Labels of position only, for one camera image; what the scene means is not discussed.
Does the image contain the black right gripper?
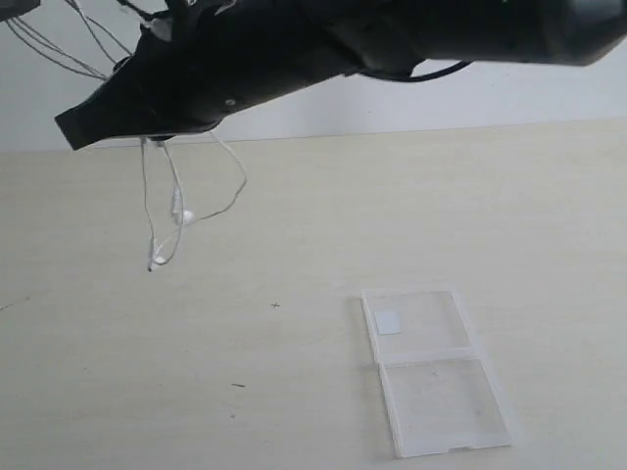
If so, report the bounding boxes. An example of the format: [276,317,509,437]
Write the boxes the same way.
[55,1,371,150]

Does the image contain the white wired earphones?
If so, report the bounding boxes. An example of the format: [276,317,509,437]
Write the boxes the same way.
[4,0,248,273]

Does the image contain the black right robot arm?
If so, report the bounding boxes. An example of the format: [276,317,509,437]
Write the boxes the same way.
[56,1,626,150]

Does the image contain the clear plastic storage case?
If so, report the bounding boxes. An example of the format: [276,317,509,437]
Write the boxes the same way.
[362,284,519,458]

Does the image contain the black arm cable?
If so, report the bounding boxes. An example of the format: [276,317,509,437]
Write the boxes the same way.
[362,58,474,82]

